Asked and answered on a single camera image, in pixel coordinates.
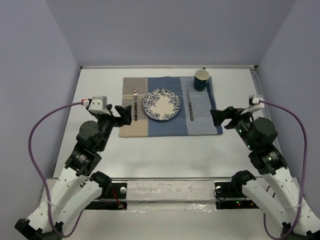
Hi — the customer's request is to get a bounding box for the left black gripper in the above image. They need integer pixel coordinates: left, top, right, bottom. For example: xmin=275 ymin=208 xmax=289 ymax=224
xmin=95 ymin=103 xmax=132 ymax=151

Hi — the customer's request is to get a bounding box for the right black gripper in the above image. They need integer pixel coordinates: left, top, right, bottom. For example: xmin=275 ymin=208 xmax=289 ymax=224
xmin=210 ymin=105 xmax=256 ymax=150

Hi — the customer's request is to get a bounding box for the silver fork black handle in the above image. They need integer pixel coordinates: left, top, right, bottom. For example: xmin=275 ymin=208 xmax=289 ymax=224
xmin=133 ymin=88 xmax=138 ymax=121

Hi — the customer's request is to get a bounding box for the blue beige checked cloth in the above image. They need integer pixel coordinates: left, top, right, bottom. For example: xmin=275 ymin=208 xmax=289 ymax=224
xmin=119 ymin=76 xmax=223 ymax=138

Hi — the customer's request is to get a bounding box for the silver knife black handle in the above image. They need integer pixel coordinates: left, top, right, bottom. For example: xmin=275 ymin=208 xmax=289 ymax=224
xmin=186 ymin=88 xmax=194 ymax=121

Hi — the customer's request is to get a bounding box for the blue floral white plate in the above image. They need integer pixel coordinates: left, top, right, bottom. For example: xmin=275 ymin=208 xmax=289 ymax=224
xmin=142 ymin=88 xmax=181 ymax=121

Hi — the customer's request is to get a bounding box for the dark green white mug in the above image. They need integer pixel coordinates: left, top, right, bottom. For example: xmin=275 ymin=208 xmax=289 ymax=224
xmin=193 ymin=68 xmax=210 ymax=91

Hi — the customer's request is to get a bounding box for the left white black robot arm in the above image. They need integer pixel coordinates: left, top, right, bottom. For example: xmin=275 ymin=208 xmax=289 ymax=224
xmin=14 ymin=99 xmax=132 ymax=240

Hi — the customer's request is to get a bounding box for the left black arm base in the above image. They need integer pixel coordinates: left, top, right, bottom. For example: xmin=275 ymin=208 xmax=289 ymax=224
xmin=85 ymin=171 xmax=128 ymax=211

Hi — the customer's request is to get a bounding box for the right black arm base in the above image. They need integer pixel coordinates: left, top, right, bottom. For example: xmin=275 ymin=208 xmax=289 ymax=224
xmin=213 ymin=181 xmax=259 ymax=210

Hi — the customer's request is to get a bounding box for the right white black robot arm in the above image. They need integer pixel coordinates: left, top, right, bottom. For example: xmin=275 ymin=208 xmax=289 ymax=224
xmin=210 ymin=106 xmax=320 ymax=240

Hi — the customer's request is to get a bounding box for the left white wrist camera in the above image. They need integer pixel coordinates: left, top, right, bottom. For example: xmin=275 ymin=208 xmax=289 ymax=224
xmin=81 ymin=96 xmax=111 ymax=115

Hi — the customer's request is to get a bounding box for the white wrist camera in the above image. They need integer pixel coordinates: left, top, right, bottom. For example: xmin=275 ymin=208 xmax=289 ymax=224
xmin=241 ymin=95 xmax=265 ymax=115
xmin=81 ymin=96 xmax=111 ymax=115

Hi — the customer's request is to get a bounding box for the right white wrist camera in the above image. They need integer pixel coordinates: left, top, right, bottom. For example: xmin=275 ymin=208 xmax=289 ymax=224
xmin=241 ymin=95 xmax=265 ymax=115

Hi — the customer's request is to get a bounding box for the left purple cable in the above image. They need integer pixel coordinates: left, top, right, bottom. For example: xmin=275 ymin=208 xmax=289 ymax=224
xmin=27 ymin=101 xmax=87 ymax=238

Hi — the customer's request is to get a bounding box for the aluminium table rail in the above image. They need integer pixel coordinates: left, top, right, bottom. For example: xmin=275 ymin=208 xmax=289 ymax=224
xmin=250 ymin=65 xmax=264 ymax=96

